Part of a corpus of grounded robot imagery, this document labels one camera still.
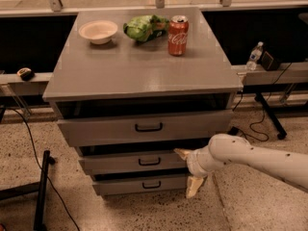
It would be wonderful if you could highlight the red coca-cola can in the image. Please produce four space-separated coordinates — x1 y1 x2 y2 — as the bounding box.
168 15 189 56

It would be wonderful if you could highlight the black stand leg right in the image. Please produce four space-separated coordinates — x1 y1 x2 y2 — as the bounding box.
255 92 287 140

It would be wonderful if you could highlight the green chip bag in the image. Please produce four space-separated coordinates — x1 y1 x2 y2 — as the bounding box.
123 14 169 42

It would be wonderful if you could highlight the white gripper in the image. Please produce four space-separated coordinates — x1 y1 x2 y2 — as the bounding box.
174 146 224 198

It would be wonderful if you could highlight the black power adapter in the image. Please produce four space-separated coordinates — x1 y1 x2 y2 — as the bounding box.
228 127 240 136

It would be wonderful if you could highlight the black yellow tape measure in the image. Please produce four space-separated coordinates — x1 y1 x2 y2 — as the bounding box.
17 67 35 81

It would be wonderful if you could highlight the grey drawer cabinet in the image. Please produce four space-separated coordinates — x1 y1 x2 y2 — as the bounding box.
43 8 243 184

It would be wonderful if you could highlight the black cable left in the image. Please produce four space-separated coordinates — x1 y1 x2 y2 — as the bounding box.
6 107 81 231

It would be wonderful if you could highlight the black cable right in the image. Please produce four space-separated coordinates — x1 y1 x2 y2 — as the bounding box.
232 61 294 142

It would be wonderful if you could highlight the black cable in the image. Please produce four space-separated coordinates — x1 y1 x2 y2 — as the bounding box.
6 107 81 231
232 61 294 142

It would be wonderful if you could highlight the small black box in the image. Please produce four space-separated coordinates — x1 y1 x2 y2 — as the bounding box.
261 51 281 71

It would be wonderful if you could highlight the grey drawer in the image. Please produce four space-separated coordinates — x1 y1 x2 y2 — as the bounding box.
93 174 190 195
58 110 233 147
79 149 187 175

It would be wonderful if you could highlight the grey top drawer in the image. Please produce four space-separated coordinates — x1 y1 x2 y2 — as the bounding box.
58 110 233 147

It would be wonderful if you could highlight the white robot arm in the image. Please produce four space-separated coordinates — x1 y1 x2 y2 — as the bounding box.
174 134 308 198

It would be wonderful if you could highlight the clear water bottle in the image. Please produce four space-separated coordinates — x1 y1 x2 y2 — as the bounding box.
246 41 263 71

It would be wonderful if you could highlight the black stand left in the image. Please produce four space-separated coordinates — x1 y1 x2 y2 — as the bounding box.
0 150 55 231

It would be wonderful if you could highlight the grey bottom drawer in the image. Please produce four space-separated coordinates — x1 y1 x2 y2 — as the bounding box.
93 174 190 195

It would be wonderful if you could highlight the white paper bowl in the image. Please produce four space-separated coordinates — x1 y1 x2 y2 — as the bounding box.
79 20 118 45

